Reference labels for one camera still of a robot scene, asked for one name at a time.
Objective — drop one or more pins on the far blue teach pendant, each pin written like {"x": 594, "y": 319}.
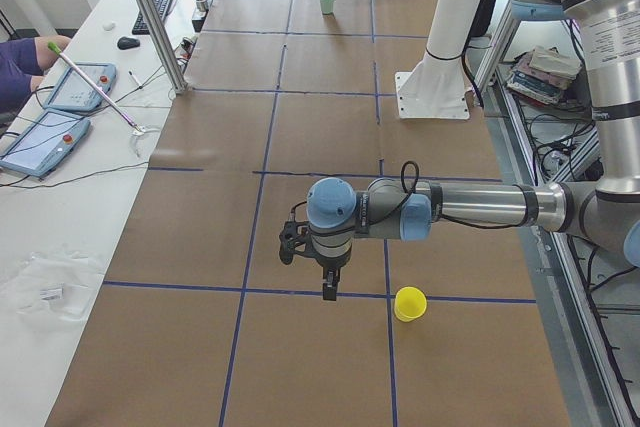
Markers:
{"x": 73, "y": 94}

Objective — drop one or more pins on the metal cup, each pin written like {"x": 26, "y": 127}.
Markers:
{"x": 202, "y": 5}

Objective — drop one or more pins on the black keyboard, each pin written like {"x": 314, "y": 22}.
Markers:
{"x": 163, "y": 8}

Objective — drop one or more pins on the seated person in dark clothes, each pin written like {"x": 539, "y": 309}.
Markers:
{"x": 23, "y": 66}

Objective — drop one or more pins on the stack of books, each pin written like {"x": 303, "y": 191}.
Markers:
{"x": 543, "y": 75}

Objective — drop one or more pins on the grabber stick with green handle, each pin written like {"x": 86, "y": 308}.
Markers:
{"x": 138, "y": 130}

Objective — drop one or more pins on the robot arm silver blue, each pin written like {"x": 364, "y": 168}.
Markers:
{"x": 604, "y": 212}

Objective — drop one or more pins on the clear plastic bag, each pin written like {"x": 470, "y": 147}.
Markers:
{"x": 56, "y": 288}

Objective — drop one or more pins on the near blue teach pendant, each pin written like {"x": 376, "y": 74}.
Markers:
{"x": 46, "y": 143}

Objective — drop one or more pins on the white marker pen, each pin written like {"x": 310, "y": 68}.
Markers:
{"x": 135, "y": 79}

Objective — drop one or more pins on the black computer mouse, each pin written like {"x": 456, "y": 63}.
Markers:
{"x": 127, "y": 43}

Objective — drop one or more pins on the blue teach pendant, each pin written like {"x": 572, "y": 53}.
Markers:
{"x": 46, "y": 143}
{"x": 73, "y": 94}

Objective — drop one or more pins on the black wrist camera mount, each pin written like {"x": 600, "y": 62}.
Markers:
{"x": 293, "y": 241}

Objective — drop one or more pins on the aluminium frame post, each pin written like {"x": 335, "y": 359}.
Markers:
{"x": 162, "y": 45}

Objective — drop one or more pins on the yellow plastic cup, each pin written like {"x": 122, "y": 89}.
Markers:
{"x": 410, "y": 303}

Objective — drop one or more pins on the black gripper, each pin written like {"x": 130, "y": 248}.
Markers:
{"x": 332, "y": 264}

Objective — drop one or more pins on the light green plastic cup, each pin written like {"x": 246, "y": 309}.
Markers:
{"x": 327, "y": 6}

